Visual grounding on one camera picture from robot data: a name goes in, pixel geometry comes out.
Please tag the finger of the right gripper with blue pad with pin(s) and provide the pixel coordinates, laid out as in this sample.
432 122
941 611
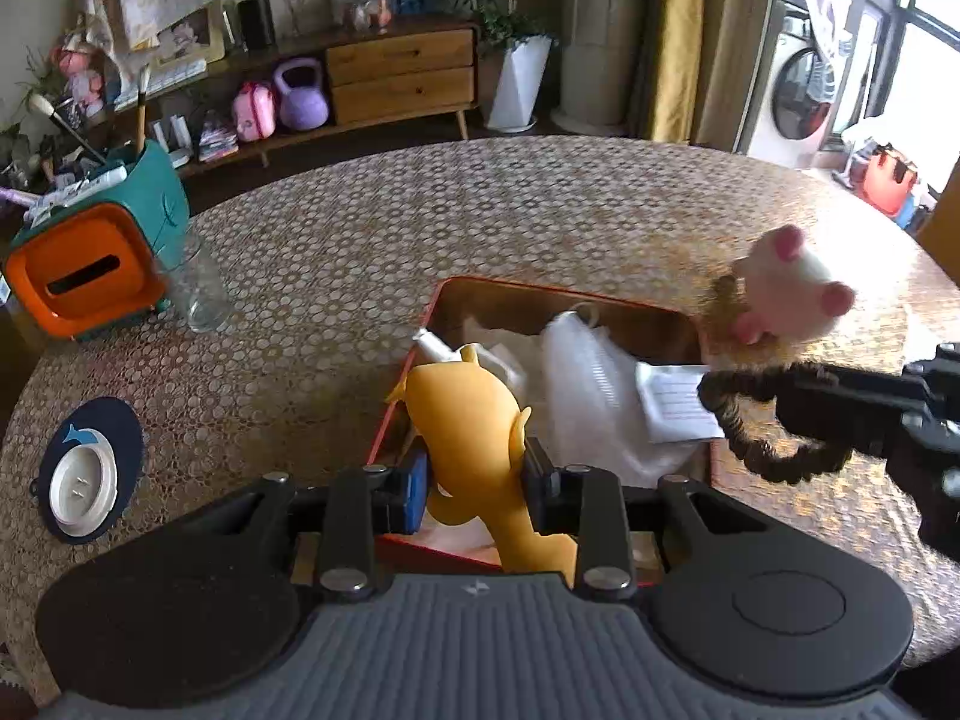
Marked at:
814 388

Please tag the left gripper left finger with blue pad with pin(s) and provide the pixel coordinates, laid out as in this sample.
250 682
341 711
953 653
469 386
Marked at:
362 504

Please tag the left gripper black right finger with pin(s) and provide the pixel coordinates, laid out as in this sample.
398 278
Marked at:
585 503

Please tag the yellow rubber chicken toy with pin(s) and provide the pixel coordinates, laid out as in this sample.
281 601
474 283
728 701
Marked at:
475 433

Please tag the white pink plush toy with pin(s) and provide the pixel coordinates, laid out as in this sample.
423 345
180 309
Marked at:
788 292

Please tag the white paper packet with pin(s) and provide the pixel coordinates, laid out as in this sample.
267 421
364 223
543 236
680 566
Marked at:
671 406

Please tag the red metal tin box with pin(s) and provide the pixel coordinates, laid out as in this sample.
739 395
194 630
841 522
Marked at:
507 318

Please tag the red plastic basket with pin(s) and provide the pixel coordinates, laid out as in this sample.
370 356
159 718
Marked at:
888 180

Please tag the lace patterned tablecloth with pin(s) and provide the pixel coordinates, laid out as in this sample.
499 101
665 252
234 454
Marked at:
331 270

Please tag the white front-load washing machine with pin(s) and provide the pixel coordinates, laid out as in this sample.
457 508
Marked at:
795 92

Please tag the navy coaster with white lid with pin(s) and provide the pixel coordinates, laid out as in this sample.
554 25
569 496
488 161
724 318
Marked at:
89 470

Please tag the clear drinking glass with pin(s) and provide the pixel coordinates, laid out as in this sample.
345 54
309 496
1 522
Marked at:
193 283

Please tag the yellow curtain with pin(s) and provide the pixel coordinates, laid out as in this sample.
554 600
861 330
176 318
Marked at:
669 69

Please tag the orange teal tissue organizer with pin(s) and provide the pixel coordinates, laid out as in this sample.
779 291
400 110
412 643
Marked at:
90 254

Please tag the cloth on washing machine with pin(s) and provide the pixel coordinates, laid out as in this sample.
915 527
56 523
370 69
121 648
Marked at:
828 20

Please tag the white geometric planter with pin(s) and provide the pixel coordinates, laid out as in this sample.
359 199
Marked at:
512 110

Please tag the purple kettlebell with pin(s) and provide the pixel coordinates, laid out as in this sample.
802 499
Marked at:
299 86

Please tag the wooden drawer sideboard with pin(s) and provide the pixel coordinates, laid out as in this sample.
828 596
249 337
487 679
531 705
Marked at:
419 66

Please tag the beige standing air conditioner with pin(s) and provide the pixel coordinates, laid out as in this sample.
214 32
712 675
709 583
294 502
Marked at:
600 45

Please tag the white keyboard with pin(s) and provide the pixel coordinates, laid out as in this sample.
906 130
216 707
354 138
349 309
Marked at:
161 80

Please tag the black cylinder speaker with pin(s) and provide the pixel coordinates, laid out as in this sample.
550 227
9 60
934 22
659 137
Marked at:
257 24

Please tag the makeup brush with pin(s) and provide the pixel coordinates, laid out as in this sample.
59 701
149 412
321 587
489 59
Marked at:
42 106

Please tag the pink doll figurine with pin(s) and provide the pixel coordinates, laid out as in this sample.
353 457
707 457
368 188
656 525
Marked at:
80 64

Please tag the white picture frame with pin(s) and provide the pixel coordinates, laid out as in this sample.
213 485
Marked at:
198 36

